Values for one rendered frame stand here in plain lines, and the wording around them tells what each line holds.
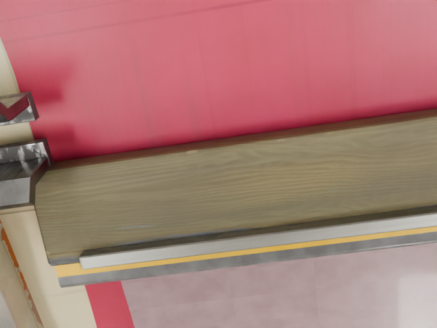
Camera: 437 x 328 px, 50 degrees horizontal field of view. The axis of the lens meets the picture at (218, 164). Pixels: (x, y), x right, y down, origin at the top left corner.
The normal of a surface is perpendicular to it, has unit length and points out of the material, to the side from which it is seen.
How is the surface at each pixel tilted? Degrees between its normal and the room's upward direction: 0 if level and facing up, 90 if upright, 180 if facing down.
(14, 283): 90
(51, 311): 0
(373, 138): 11
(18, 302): 90
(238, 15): 0
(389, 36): 0
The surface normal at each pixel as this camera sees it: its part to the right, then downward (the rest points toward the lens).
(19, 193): -0.11, -0.34
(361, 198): -0.04, 0.23
